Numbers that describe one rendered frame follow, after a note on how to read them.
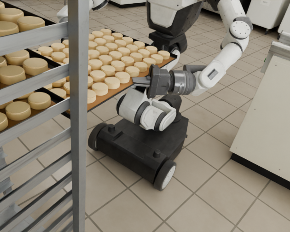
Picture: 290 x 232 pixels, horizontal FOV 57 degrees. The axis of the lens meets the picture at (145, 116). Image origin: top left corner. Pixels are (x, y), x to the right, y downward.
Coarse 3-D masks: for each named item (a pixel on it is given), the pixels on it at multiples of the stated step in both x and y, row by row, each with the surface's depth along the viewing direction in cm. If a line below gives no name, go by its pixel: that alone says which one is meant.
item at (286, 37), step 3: (282, 30) 169; (282, 33) 169; (285, 33) 168; (288, 33) 169; (282, 36) 170; (285, 36) 169; (288, 36) 168; (279, 39) 171; (282, 39) 170; (285, 39) 169; (288, 39) 169; (285, 42) 170; (288, 42) 169
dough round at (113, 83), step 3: (105, 78) 86; (108, 78) 86; (111, 78) 86; (114, 78) 86; (105, 81) 84; (108, 81) 84; (111, 81) 85; (114, 81) 85; (117, 81) 85; (108, 84) 84; (111, 84) 84; (114, 84) 84; (117, 84) 84; (108, 87) 84; (111, 87) 84; (114, 87) 84; (117, 87) 85
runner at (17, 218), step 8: (64, 176) 81; (56, 184) 78; (64, 184) 78; (48, 192) 72; (56, 192) 76; (40, 200) 71; (24, 208) 71; (32, 208) 69; (16, 216) 68; (24, 216) 68; (8, 224) 64; (16, 224) 66
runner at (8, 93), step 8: (64, 64) 57; (48, 72) 54; (56, 72) 55; (64, 72) 58; (24, 80) 50; (32, 80) 51; (40, 80) 53; (48, 80) 55; (56, 80) 56; (8, 88) 47; (16, 88) 49; (24, 88) 50; (32, 88) 52; (0, 96) 47; (8, 96) 48; (16, 96) 49; (0, 104) 47
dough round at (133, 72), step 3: (129, 66) 95; (132, 66) 95; (126, 69) 93; (129, 69) 93; (132, 69) 94; (135, 69) 94; (138, 69) 94; (126, 72) 93; (129, 72) 92; (132, 72) 92; (135, 72) 92; (138, 72) 93; (132, 75) 92; (135, 75) 93; (138, 75) 94
